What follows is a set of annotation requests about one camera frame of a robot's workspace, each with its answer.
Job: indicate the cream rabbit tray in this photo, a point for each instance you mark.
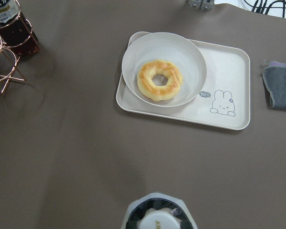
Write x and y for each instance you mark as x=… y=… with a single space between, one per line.
x=224 y=100

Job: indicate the copper wire bottle rack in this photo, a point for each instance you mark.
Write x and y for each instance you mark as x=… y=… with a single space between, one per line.
x=9 y=70

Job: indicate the grey folded cloth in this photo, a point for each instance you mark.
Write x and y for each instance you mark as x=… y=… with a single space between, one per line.
x=274 y=77

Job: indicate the glazed donut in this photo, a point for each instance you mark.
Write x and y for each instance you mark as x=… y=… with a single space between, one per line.
x=166 y=69

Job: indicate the tea bottle white cap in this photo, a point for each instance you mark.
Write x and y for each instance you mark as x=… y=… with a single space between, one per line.
x=158 y=211

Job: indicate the white round plate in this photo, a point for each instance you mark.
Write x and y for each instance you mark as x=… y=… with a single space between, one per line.
x=171 y=48

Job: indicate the tea bottle front right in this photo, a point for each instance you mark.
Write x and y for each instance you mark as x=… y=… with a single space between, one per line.
x=16 y=30

